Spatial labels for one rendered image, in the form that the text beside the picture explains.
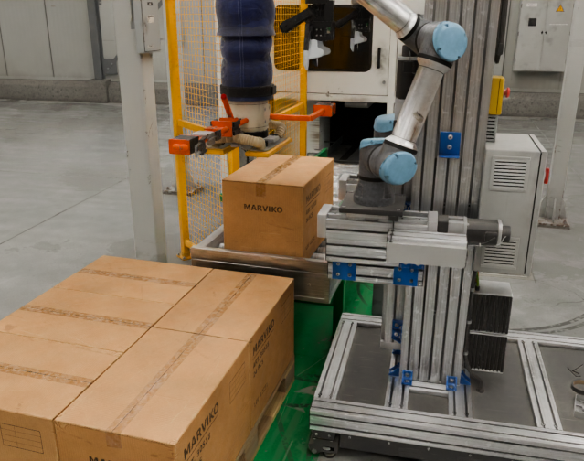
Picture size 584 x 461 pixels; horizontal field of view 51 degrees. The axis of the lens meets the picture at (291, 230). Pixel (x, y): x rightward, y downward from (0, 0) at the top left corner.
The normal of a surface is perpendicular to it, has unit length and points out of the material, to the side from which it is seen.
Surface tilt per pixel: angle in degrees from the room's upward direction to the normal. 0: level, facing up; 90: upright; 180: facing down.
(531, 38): 90
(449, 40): 83
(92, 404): 0
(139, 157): 90
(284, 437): 0
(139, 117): 89
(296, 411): 0
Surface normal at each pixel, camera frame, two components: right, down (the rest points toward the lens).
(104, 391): 0.00, -0.94
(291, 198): -0.30, 0.32
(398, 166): 0.24, 0.44
